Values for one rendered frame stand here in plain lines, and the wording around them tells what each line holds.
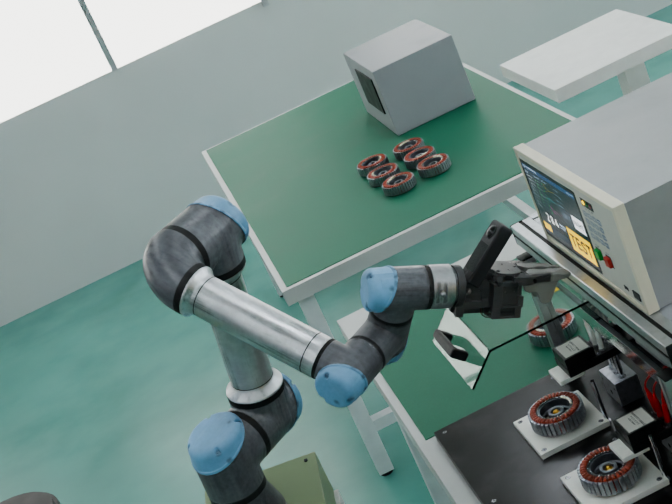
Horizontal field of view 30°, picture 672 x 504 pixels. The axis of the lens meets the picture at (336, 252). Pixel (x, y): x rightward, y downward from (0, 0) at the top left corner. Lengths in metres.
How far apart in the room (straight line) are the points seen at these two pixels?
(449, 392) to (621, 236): 0.91
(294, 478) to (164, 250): 0.64
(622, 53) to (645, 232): 1.07
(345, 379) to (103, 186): 4.86
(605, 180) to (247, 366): 0.77
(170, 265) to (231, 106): 4.64
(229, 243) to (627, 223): 0.71
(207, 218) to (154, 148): 4.53
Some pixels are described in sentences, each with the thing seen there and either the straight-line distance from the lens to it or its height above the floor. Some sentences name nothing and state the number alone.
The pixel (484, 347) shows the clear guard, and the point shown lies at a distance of 2.30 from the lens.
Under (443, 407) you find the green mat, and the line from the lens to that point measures 2.80.
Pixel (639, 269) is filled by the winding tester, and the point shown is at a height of 1.20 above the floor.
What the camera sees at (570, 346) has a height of 0.92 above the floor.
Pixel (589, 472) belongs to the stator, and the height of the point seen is 0.82.
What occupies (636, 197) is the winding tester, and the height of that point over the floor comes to 1.32.
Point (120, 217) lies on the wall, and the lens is 6.86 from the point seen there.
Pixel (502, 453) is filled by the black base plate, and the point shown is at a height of 0.77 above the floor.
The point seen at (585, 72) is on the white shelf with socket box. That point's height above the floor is 1.20.
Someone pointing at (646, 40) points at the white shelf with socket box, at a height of 1.20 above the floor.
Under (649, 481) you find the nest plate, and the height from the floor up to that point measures 0.78.
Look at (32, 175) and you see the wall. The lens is 6.78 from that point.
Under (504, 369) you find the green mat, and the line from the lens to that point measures 2.85.
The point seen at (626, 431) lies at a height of 0.87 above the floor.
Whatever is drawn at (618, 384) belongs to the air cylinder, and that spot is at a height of 0.82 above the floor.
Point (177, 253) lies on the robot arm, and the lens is 2.18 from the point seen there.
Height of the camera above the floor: 2.15
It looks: 22 degrees down
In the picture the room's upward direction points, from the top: 24 degrees counter-clockwise
